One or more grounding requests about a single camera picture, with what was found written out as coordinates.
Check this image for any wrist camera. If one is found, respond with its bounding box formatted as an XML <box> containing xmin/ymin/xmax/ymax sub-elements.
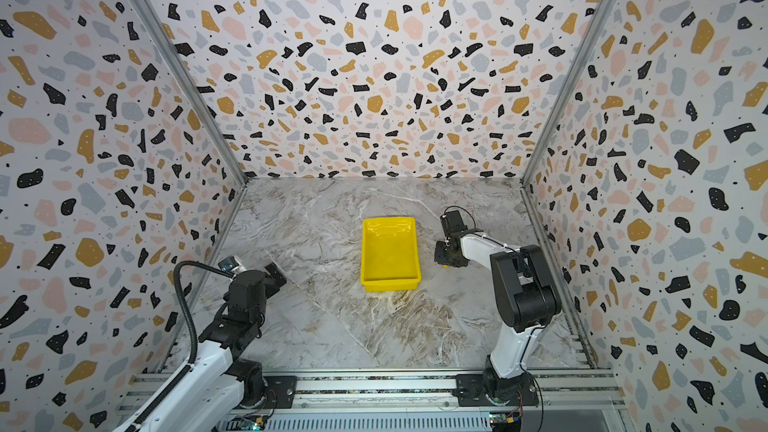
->
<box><xmin>218</xmin><ymin>256</ymin><xmax>245</xmax><ymax>274</ymax></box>
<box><xmin>440</xmin><ymin>206</ymin><xmax>469</xmax><ymax>239</ymax></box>

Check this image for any yellow plastic bin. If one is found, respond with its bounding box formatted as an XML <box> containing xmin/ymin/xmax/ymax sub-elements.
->
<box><xmin>360</xmin><ymin>217</ymin><xmax>421</xmax><ymax>293</ymax></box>

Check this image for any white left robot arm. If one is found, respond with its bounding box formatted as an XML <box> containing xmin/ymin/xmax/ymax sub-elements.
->
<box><xmin>116</xmin><ymin>257</ymin><xmax>297</xmax><ymax>431</ymax></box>

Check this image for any aluminium corner frame post left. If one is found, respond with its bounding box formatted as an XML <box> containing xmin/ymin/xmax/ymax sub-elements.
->
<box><xmin>129</xmin><ymin>0</ymin><xmax>248</xmax><ymax>187</ymax></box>

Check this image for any black corrugated cable conduit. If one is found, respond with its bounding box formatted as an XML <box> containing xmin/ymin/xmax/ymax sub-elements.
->
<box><xmin>131</xmin><ymin>260</ymin><xmax>236</xmax><ymax>427</ymax></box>

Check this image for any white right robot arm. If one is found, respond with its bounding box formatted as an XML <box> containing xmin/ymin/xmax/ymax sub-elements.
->
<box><xmin>434</xmin><ymin>231</ymin><xmax>562</xmax><ymax>405</ymax></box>

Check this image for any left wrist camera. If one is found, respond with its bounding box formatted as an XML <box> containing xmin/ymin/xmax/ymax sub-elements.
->
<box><xmin>218</xmin><ymin>256</ymin><xmax>245</xmax><ymax>274</ymax></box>

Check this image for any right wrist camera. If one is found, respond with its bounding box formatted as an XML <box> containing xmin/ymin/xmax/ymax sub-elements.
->
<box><xmin>440</xmin><ymin>206</ymin><xmax>469</xmax><ymax>239</ymax></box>

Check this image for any aluminium corner frame post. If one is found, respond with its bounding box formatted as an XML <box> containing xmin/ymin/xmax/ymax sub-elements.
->
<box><xmin>520</xmin><ymin>0</ymin><xmax>615</xmax><ymax>190</ymax></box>
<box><xmin>129</xmin><ymin>0</ymin><xmax>248</xmax><ymax>187</ymax></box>

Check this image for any aluminium corner frame post right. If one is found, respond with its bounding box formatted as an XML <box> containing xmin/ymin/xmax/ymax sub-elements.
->
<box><xmin>520</xmin><ymin>0</ymin><xmax>615</xmax><ymax>190</ymax></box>

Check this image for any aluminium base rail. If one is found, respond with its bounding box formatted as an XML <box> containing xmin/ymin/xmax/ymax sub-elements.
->
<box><xmin>117</xmin><ymin>369</ymin><xmax>633</xmax><ymax>431</ymax></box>

